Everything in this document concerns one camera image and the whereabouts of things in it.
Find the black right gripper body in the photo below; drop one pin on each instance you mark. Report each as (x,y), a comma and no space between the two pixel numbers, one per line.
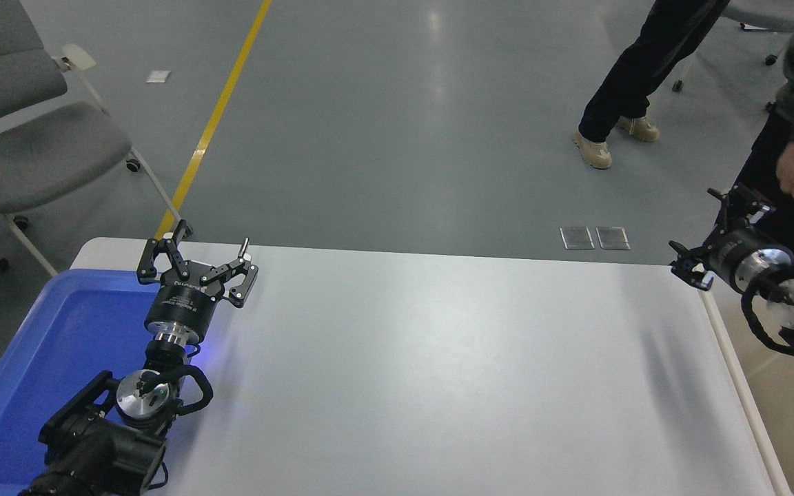
(731,255)

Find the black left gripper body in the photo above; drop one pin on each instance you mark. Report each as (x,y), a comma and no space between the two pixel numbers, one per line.
(182,304)

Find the silver floor plate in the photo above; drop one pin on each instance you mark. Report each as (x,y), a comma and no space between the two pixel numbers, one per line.
(613,237)
(577,237)

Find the blue plastic tray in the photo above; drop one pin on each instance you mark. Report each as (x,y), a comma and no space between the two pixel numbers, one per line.
(59,344)

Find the grey office chair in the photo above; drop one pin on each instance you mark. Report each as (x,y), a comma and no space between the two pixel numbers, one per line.
(762,12)
(38,155)

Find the white paper scrap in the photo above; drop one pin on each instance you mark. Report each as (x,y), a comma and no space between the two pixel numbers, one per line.
(158,76)

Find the large pale bin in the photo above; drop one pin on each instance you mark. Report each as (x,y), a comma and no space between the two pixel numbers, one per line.
(783,441)

